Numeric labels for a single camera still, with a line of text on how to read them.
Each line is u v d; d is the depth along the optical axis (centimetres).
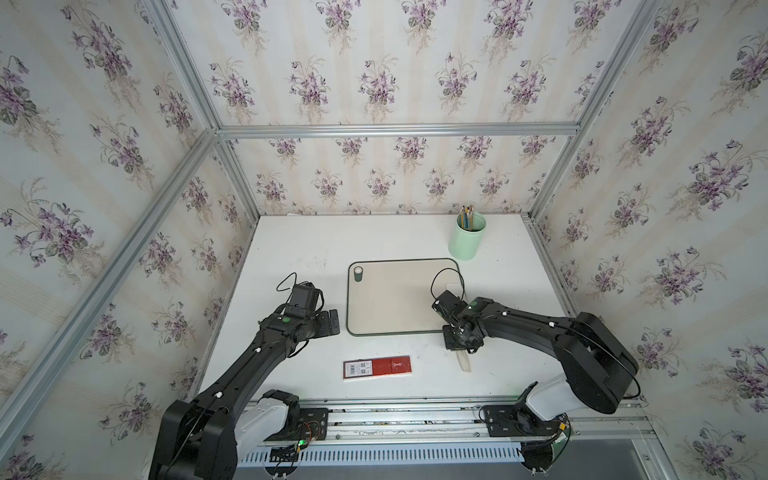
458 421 75
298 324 60
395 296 97
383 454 70
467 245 105
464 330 63
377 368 82
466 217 98
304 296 66
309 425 72
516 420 66
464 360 83
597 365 44
